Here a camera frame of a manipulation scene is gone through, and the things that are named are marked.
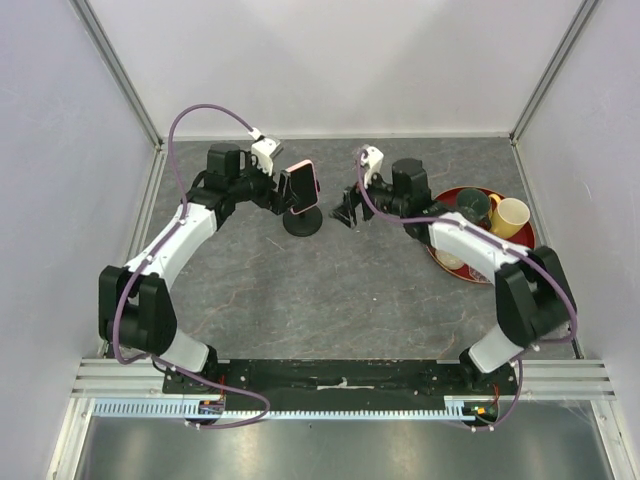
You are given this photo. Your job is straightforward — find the white cable duct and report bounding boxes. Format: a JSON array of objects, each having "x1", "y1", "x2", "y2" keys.
[{"x1": 93, "y1": 398, "x2": 475, "y2": 421}]

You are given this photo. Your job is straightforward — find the dark green mug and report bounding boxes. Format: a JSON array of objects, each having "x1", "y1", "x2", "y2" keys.
[{"x1": 455, "y1": 188, "x2": 492, "y2": 229}]

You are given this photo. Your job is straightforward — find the phone with pink case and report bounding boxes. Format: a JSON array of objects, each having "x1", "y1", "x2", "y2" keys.
[{"x1": 286, "y1": 159, "x2": 319, "y2": 215}]

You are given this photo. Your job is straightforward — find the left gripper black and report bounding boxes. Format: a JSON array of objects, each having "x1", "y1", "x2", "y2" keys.
[{"x1": 230, "y1": 152, "x2": 299, "y2": 216}]

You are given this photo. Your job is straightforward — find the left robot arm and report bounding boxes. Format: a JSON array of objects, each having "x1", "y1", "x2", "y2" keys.
[{"x1": 98, "y1": 137, "x2": 294, "y2": 393}]

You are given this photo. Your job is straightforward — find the black phone stand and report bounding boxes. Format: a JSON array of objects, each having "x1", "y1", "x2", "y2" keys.
[{"x1": 282, "y1": 203, "x2": 323, "y2": 237}]

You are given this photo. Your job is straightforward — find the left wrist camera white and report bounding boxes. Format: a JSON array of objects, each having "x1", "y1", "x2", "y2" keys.
[{"x1": 249, "y1": 128, "x2": 282, "y2": 176}]

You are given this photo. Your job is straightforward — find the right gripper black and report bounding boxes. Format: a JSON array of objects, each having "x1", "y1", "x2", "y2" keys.
[{"x1": 327, "y1": 164, "x2": 407, "y2": 230}]

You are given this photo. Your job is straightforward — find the cream white cup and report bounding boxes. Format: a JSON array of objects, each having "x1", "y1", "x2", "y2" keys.
[{"x1": 435, "y1": 249, "x2": 465, "y2": 271}]

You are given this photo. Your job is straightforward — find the clear drinking glass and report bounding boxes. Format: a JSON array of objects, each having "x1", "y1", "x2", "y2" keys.
[{"x1": 468, "y1": 265, "x2": 495, "y2": 284}]

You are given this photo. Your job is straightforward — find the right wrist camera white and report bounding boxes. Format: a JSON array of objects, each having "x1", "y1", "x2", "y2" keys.
[{"x1": 356, "y1": 145, "x2": 384, "y2": 189}]

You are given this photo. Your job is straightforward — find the yellow mug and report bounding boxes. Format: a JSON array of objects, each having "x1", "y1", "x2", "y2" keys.
[{"x1": 488, "y1": 194, "x2": 531, "y2": 239}]

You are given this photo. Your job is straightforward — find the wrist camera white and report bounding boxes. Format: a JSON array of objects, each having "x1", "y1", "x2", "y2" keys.
[
  {"x1": 356, "y1": 145, "x2": 384, "y2": 189},
  {"x1": 249, "y1": 128, "x2": 282, "y2": 176}
]

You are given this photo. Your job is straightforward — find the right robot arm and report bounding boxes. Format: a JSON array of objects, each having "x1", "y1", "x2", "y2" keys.
[{"x1": 331, "y1": 146, "x2": 577, "y2": 394}]

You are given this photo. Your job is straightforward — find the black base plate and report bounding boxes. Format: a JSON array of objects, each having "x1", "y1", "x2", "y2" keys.
[{"x1": 162, "y1": 357, "x2": 521, "y2": 412}]

